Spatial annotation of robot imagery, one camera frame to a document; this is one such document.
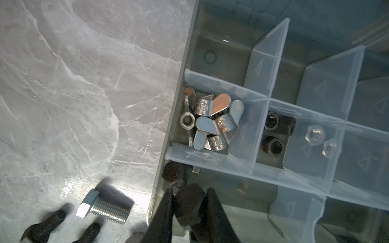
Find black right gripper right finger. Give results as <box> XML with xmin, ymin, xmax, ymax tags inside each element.
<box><xmin>207</xmin><ymin>188</ymin><xmax>240</xmax><ymax>243</ymax></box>

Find black hex nut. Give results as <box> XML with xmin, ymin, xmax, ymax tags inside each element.
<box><xmin>261</xmin><ymin>136</ymin><xmax>285</xmax><ymax>157</ymax></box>
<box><xmin>264</xmin><ymin>112</ymin><xmax>296</xmax><ymax>136</ymax></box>

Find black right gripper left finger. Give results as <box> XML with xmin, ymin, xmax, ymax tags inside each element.
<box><xmin>141</xmin><ymin>188</ymin><xmax>174</xmax><ymax>243</ymax></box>

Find grey compartment organizer box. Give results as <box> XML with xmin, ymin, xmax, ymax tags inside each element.
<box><xmin>143</xmin><ymin>1</ymin><xmax>389</xmax><ymax>243</ymax></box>

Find silver hex bolt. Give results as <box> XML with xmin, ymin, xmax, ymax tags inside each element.
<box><xmin>76</xmin><ymin>188</ymin><xmax>135</xmax><ymax>225</ymax></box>

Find silver hex nut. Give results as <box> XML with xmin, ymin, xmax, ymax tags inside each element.
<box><xmin>179</xmin><ymin>111</ymin><xmax>196</xmax><ymax>131</ymax></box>
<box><xmin>322</xmin><ymin>138</ymin><xmax>337</xmax><ymax>159</ymax></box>
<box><xmin>305</xmin><ymin>125</ymin><xmax>326</xmax><ymax>146</ymax></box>

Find silver wing nut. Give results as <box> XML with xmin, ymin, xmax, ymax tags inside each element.
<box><xmin>191</xmin><ymin>93</ymin><xmax>232</xmax><ymax>117</ymax></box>
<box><xmin>193</xmin><ymin>130</ymin><xmax>229</xmax><ymax>151</ymax></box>
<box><xmin>196</xmin><ymin>100</ymin><xmax>245</xmax><ymax>135</ymax></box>

